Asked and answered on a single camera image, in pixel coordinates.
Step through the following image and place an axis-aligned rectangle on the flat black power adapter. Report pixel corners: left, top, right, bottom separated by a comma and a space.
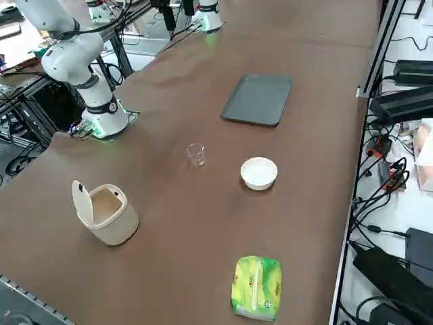
394, 60, 433, 81

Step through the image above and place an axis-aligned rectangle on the aluminium frame post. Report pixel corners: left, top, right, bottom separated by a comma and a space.
357, 0, 407, 100

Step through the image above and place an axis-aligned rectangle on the cream bin with flip lid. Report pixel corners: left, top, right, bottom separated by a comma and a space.
71, 179, 140, 246

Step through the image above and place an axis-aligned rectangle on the aluminium table edge rail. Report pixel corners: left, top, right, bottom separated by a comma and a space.
0, 273, 74, 325

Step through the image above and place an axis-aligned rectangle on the power strip with orange switches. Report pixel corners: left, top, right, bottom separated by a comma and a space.
366, 133, 393, 158

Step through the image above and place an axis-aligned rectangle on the black background hanging device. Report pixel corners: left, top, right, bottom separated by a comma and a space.
150, 0, 177, 32

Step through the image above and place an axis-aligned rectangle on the black and orange plug strip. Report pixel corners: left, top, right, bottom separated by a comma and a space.
378, 159, 409, 193

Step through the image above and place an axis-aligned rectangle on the white carton box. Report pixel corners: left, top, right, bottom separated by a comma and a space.
414, 118, 433, 192

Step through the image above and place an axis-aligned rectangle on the dark grey square tray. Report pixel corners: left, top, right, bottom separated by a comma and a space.
220, 73, 293, 129

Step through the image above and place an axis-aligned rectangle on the green tissue pack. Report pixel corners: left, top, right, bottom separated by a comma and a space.
231, 256, 283, 322

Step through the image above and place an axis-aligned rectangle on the clear measuring cup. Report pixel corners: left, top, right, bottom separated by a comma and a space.
186, 143, 206, 168

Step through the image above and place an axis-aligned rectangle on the black box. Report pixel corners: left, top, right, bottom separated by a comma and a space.
405, 227, 433, 275

